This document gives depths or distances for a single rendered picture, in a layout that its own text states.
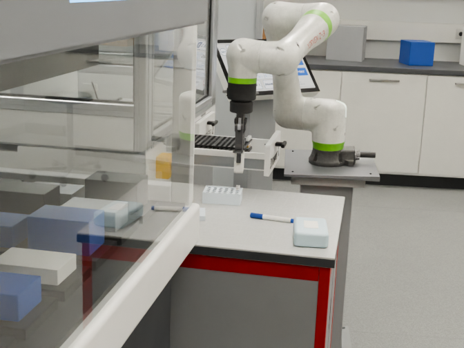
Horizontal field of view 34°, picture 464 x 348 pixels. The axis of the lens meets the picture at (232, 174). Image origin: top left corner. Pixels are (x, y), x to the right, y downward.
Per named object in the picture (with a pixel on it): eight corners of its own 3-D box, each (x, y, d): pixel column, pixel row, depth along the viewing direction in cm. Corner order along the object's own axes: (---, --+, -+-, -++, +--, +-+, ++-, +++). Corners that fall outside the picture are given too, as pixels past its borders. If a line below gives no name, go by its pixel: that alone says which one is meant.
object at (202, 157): (274, 155, 284) (275, 139, 282) (264, 171, 259) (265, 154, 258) (171, 147, 291) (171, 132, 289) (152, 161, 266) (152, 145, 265)
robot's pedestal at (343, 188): (348, 329, 332) (361, 161, 313) (353, 362, 303) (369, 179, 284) (279, 324, 334) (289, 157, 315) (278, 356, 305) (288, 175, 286)
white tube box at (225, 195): (242, 198, 252) (242, 187, 251) (239, 206, 244) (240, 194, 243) (205, 196, 253) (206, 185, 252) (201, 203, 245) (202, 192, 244)
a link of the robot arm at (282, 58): (295, 44, 264) (295, 12, 259) (327, 46, 260) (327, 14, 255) (258, 79, 235) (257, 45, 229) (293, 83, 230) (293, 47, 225)
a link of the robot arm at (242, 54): (234, 36, 245) (221, 37, 235) (271, 38, 240) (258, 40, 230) (233, 79, 248) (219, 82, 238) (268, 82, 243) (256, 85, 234)
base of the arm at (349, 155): (373, 158, 304) (374, 143, 302) (376, 168, 290) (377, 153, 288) (308, 155, 307) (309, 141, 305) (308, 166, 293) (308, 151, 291)
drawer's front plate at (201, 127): (214, 137, 321) (215, 111, 318) (198, 150, 294) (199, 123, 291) (210, 136, 321) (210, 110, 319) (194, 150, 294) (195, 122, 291)
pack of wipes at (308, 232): (293, 230, 222) (293, 215, 221) (325, 231, 221) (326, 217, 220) (293, 247, 207) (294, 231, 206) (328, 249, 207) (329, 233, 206)
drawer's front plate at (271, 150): (279, 158, 286) (280, 130, 283) (268, 177, 258) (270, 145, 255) (275, 158, 286) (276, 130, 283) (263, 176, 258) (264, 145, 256)
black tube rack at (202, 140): (251, 155, 281) (252, 138, 280) (243, 166, 265) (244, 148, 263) (193, 150, 285) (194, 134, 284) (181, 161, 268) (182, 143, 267)
